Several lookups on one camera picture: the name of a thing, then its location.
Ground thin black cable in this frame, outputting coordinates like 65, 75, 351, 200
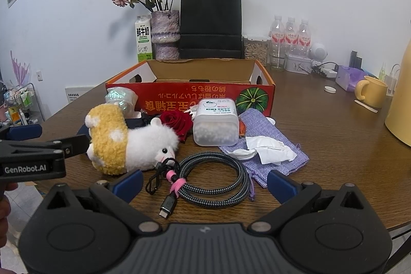
145, 158, 180, 196

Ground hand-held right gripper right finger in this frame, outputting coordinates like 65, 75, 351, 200
249, 169, 375, 238

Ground white paper strip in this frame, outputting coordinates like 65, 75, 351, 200
354, 100, 379, 113

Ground white tin box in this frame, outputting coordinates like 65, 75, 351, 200
285, 53, 313, 73

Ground purple wall sticker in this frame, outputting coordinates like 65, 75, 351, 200
10, 50, 31, 87

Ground pink cable tie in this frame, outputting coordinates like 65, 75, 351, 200
165, 169, 188, 194

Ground black upright device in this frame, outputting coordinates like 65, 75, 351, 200
349, 51, 363, 69

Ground black paper bag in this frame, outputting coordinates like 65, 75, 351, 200
179, 0, 243, 60

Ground white tissue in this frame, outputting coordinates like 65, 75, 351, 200
232, 135, 298, 165

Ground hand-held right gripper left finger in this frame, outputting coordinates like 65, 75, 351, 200
38, 169, 163, 238

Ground red rose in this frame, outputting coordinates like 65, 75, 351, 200
160, 110, 194, 142

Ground clear jar of nuts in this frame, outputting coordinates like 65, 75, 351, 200
242, 35, 270, 67

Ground white yellow plush alpaca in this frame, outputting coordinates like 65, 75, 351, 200
84, 103, 180, 176

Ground wooden desktop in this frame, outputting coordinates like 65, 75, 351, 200
42, 67, 411, 231

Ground iridescent packet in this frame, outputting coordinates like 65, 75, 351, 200
104, 86, 139, 117

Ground purple cloth pouch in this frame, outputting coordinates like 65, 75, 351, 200
218, 109, 310, 188

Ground braided black white cable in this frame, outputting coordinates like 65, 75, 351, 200
158, 152, 251, 218

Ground white wall panel box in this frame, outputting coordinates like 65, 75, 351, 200
65, 86, 97, 106

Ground person's left hand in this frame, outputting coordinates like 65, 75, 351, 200
0, 182, 18, 231

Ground pink label water bottle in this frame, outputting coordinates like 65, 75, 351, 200
298, 18, 313, 48
284, 16, 297, 45
270, 15, 286, 46

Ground yellow kettle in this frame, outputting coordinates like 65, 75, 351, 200
385, 40, 411, 147

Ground purple marbled vase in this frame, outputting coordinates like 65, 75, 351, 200
150, 10, 180, 60

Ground white charger with cables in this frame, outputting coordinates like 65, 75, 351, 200
311, 61, 339, 79

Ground metal wire rack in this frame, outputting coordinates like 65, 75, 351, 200
0, 81, 45, 127

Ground white round speaker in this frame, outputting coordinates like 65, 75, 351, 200
309, 42, 329, 67

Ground red orange cardboard box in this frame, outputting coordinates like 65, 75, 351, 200
105, 58, 276, 118

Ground clear glass cup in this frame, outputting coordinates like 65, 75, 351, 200
269, 42, 288, 70

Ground yellow mug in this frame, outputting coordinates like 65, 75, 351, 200
355, 76, 388, 108

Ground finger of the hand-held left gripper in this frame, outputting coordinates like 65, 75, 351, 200
0, 124, 43, 141
0, 134, 91, 166

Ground purple tissue pack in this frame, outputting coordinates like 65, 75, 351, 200
335, 66, 370, 91

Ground white green milk carton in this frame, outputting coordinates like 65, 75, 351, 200
134, 15, 153, 63

